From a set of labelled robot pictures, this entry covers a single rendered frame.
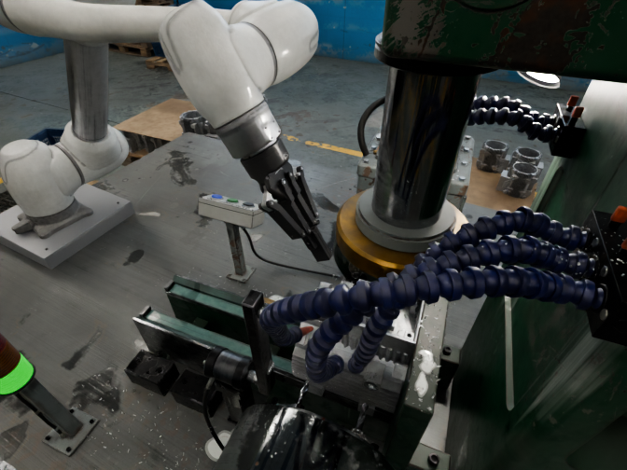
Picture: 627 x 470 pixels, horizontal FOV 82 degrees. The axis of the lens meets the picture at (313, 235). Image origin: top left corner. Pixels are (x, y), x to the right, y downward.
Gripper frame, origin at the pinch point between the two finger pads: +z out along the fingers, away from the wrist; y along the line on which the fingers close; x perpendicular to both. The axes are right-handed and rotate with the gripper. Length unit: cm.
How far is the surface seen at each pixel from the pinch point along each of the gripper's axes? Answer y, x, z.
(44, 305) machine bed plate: -16, 88, -6
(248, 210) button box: 16.8, 28.4, -3.0
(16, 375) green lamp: -37, 40, -9
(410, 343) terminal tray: -10.8, -15.3, 14.2
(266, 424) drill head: -30.4, -3.1, 6.0
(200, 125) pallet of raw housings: 160, 176, -19
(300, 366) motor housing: -15.3, 5.3, 15.8
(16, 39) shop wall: 347, 612, -244
